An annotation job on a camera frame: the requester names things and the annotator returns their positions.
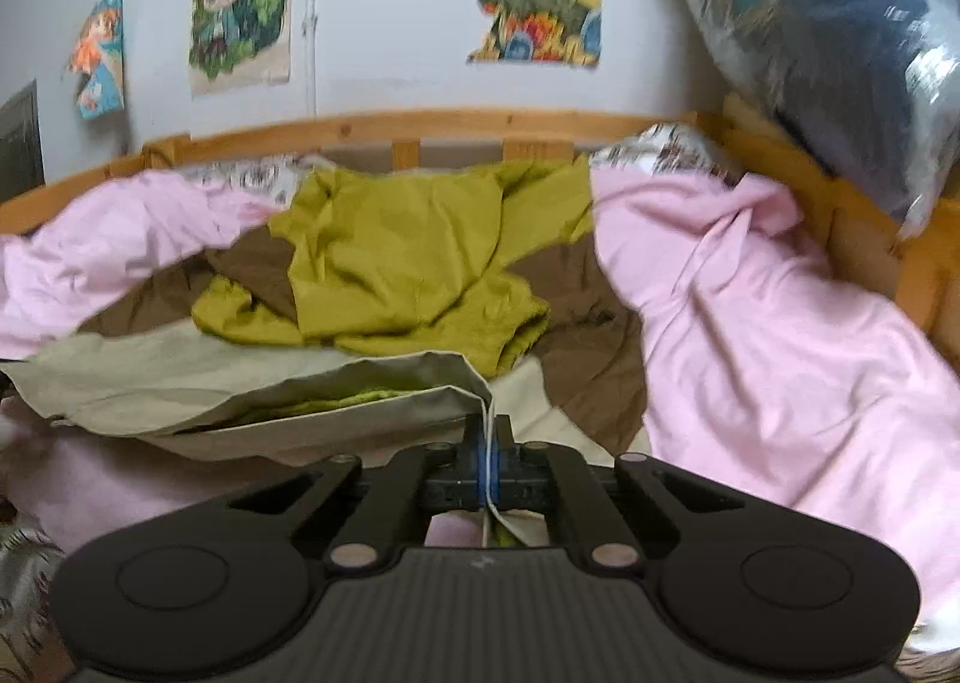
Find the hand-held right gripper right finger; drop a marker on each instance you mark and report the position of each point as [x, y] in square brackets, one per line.
[501, 465]

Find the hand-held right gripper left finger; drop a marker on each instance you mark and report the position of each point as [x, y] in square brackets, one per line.
[474, 465]

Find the green brown beige quilt cover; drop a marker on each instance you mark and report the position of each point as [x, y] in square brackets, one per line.
[375, 263]

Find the clear plastic bag of clothes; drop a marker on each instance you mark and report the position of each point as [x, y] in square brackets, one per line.
[825, 16]

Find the pink bed sheet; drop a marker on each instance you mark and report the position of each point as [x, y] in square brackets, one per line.
[750, 353]

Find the blond cartoon character poster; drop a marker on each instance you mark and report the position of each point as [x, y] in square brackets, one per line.
[240, 16]

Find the curled orange-haired girl poster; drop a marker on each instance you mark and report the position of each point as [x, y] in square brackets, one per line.
[97, 61]

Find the wooden bed frame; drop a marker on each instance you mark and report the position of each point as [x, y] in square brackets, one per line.
[450, 124]

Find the white wall pipe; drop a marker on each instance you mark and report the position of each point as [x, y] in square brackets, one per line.
[311, 16]

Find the dark wall hatch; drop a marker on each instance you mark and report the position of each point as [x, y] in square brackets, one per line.
[21, 143]

